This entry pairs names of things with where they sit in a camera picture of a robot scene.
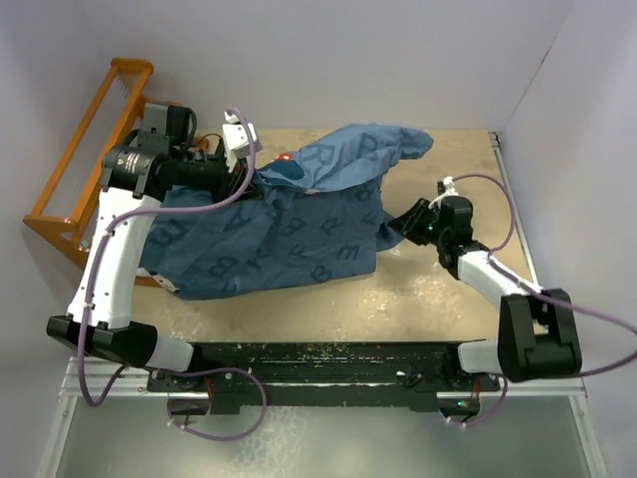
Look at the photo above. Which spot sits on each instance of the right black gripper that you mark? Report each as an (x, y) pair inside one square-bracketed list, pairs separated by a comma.
[(407, 222)]

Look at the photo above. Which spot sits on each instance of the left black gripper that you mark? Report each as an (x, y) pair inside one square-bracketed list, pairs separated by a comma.
[(234, 181)]

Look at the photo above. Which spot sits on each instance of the blue cartoon print pillowcase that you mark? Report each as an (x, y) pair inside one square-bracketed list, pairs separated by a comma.
[(321, 219)]

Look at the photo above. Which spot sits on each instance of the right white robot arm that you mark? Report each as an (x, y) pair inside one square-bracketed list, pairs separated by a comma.
[(536, 339)]

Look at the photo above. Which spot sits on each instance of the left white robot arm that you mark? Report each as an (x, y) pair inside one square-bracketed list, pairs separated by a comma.
[(152, 171)]

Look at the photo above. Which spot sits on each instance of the orange wooden rack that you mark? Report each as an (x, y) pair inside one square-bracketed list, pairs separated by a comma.
[(65, 210)]

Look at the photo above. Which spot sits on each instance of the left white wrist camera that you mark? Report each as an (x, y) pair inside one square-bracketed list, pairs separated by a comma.
[(235, 138)]

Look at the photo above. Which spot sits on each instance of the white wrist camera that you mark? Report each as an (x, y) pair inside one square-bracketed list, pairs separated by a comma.
[(445, 188), (235, 138)]

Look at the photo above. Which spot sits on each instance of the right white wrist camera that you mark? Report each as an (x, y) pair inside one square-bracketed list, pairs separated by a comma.
[(445, 188)]

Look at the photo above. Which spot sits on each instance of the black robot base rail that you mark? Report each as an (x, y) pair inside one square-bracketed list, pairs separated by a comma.
[(341, 374)]

